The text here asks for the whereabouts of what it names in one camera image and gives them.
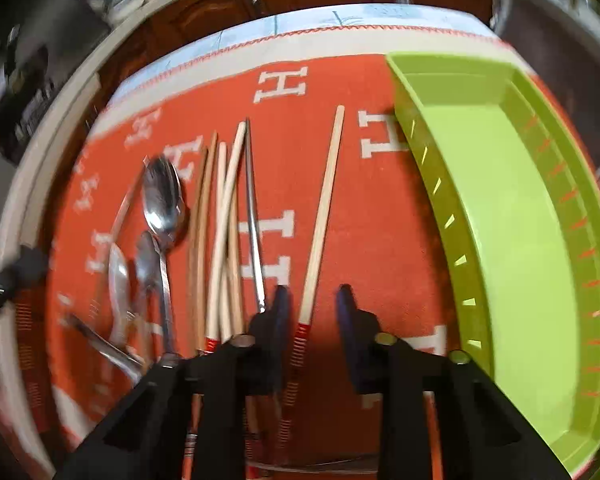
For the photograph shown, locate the light bamboo chopstick red band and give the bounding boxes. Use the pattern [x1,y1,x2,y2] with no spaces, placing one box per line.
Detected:
[275,104,346,458]

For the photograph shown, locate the large steel spoon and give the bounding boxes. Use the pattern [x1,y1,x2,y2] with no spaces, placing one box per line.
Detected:
[142,155,186,353]

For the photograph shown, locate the twisted steel chopstick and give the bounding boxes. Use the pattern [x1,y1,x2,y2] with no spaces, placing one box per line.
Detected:
[245,119,266,312]

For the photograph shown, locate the light chopstick red bands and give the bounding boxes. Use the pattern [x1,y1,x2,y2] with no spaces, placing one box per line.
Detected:
[204,122,246,354]

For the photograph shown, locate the small steel spoon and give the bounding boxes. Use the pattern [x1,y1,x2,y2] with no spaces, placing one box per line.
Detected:
[134,231,159,363]

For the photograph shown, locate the green plastic utensil tray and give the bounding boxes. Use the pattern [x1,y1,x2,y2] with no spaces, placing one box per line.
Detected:
[387,52,600,474]

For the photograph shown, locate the dark brown slim chopstick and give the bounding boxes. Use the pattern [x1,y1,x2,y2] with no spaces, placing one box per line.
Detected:
[88,160,146,326]

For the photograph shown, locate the orange H-pattern blanket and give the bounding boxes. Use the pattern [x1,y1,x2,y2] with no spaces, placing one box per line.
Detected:
[0,24,600,480]

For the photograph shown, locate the steel oven front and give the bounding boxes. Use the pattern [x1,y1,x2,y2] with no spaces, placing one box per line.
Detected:
[494,0,600,167]

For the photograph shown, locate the steel curved-handle utensil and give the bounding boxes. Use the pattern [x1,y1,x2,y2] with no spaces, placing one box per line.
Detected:
[66,313,144,385]

